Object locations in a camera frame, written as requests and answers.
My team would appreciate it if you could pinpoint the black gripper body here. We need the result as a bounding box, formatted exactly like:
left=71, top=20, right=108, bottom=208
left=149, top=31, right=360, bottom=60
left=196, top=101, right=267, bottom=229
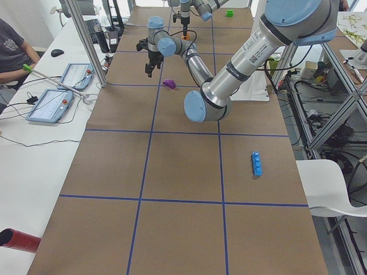
left=136, top=38, right=164, bottom=78
left=173, top=11, right=190, bottom=36

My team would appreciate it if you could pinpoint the orange trapezoid block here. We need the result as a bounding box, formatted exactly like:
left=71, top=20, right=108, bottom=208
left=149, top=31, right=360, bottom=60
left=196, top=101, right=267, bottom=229
left=181, top=32, right=190, bottom=40

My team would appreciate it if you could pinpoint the purple trapezoid block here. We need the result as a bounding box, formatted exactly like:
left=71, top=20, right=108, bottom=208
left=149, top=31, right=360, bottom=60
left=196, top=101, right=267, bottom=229
left=163, top=79, right=176, bottom=89

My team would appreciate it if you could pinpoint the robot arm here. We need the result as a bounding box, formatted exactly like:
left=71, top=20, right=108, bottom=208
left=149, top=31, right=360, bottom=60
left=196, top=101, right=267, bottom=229
left=167, top=0, right=228, bottom=40
left=136, top=0, right=339, bottom=123

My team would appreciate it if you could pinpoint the green two-stud block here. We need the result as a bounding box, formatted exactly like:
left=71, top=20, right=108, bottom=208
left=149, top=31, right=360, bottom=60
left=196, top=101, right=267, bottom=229
left=225, top=9, right=234, bottom=18

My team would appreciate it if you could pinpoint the black water bottle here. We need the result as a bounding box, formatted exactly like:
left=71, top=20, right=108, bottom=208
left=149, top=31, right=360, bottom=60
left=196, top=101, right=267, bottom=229
left=94, top=24, right=110, bottom=53

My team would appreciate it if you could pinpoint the black keyboard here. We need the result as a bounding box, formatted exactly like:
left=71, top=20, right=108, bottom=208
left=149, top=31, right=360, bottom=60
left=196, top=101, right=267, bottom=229
left=84, top=19, right=99, bottom=44

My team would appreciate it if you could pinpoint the far teach pendant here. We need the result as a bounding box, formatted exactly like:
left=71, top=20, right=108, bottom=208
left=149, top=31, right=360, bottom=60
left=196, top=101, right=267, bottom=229
left=60, top=63, right=94, bottom=91

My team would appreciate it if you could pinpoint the teach pendant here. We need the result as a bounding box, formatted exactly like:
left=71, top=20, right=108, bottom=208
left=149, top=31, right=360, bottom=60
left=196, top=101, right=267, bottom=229
left=60, top=63, right=94, bottom=91
left=26, top=89, right=74, bottom=123

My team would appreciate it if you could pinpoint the black computer mouse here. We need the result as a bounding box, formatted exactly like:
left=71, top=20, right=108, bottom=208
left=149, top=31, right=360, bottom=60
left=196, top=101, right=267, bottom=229
left=50, top=49, right=64, bottom=57

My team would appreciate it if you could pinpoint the near teach pendant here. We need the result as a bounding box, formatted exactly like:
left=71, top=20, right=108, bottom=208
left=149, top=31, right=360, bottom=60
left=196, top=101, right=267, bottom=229
left=26, top=89, right=74, bottom=123

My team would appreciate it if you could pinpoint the metal rod green tip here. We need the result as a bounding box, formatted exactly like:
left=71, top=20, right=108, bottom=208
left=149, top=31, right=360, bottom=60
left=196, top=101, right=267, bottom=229
left=22, top=64, right=96, bottom=105

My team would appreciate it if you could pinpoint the blue four-stud block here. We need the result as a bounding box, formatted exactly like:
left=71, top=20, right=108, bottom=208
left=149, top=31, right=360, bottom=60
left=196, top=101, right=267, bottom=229
left=251, top=151, right=263, bottom=176

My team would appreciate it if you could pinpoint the seated person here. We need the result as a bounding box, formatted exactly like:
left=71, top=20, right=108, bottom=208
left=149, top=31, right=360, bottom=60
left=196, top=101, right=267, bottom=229
left=1, top=19, right=40, bottom=90

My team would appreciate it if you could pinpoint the red cylinder bottle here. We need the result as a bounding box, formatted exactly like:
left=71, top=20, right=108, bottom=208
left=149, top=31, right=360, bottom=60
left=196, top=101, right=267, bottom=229
left=1, top=228, right=41, bottom=253

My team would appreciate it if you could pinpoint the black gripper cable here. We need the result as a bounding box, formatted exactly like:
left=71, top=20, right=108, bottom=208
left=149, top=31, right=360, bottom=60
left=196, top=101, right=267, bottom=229
left=169, top=30, right=198, bottom=64

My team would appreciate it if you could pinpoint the aluminium frame post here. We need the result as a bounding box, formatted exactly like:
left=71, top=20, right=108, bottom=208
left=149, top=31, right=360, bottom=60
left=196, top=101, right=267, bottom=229
left=65, top=0, right=107, bottom=88

